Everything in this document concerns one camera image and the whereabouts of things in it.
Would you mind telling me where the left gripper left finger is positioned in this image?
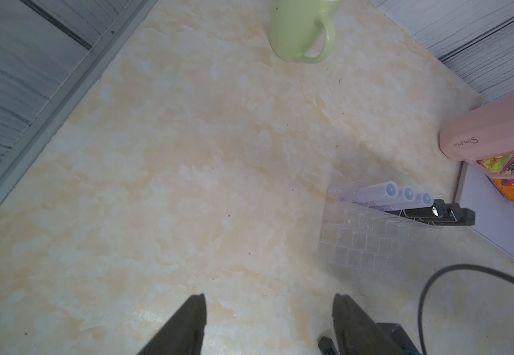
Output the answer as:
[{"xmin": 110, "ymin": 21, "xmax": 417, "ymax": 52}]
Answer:
[{"xmin": 138, "ymin": 294, "xmax": 207, "ymax": 355}]

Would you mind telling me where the lavender tray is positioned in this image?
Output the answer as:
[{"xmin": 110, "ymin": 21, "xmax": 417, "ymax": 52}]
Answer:
[{"xmin": 457, "ymin": 161, "xmax": 514, "ymax": 258}]

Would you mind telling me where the clear acrylic lipstick organizer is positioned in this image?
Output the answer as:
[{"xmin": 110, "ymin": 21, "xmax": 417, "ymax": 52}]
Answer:
[{"xmin": 318, "ymin": 182, "xmax": 443, "ymax": 275}]

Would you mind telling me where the pink mug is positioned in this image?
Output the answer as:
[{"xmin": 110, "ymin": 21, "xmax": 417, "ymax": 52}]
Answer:
[{"xmin": 439, "ymin": 93, "xmax": 514, "ymax": 179}]

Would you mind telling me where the colourful snack bag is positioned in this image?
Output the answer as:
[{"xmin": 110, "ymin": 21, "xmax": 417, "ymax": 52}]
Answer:
[{"xmin": 478, "ymin": 154, "xmax": 514, "ymax": 205}]

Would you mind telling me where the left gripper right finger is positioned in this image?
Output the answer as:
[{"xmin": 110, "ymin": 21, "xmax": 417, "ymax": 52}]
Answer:
[{"xmin": 332, "ymin": 294, "xmax": 404, "ymax": 355}]

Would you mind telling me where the green mug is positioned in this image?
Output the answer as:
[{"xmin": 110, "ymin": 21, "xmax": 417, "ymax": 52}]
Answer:
[{"xmin": 269, "ymin": 0, "xmax": 342, "ymax": 64}]

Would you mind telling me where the lavender lipstick tube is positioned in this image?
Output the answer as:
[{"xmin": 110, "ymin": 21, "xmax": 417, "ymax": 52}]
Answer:
[
  {"xmin": 336, "ymin": 181, "xmax": 399, "ymax": 204},
  {"xmin": 369, "ymin": 186, "xmax": 417, "ymax": 206},
  {"xmin": 384, "ymin": 192, "xmax": 434, "ymax": 211}
]

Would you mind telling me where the black lipstick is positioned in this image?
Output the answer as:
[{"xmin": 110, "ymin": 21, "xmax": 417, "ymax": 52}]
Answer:
[
  {"xmin": 420, "ymin": 204, "xmax": 462, "ymax": 222},
  {"xmin": 386, "ymin": 199, "xmax": 449, "ymax": 220},
  {"xmin": 428, "ymin": 208, "xmax": 476, "ymax": 226}
]

